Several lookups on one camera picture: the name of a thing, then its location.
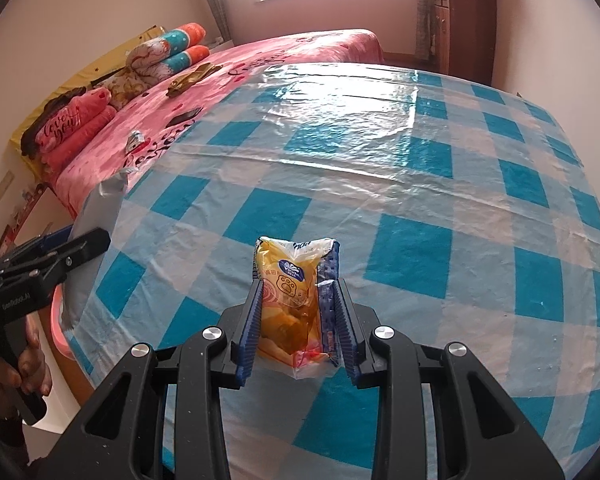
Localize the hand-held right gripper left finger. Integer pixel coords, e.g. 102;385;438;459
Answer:
40;280;266;480

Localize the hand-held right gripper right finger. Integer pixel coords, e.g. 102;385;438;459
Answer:
330;279;566;480

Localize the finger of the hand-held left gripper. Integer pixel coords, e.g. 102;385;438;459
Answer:
0;227;112;306
7;227;76;264

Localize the grey plastic bin bag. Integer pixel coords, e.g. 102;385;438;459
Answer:
55;170;131;341

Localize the yellow bread packet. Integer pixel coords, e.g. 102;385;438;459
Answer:
252;236;342;380

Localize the pink plastic bin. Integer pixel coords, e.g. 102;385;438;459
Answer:
50;295;97;378

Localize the person's left hand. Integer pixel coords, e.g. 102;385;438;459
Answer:
0;320;52;413

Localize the pink lettered rolled blanket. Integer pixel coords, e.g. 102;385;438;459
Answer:
32;87;112;150

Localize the blue checked tablecloth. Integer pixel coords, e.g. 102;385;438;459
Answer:
72;62;600;480

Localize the floral folded quilt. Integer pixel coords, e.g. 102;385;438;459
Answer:
100;67;151;108

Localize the black phone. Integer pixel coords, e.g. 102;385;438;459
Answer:
165;107;203;128

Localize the gold cloth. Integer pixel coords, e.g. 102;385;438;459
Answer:
167;62;221;98

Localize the teal orange rolled blanket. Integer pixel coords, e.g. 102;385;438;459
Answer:
162;45;212;74
127;22;207;69

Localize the pink printed bed blanket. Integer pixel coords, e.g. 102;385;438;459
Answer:
45;29;386;211

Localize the grey checked curtain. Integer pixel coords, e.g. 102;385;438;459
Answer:
190;0;231;46
414;0;437;61

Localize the brown wooden cabinet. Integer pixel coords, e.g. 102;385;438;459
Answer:
432;0;497;86

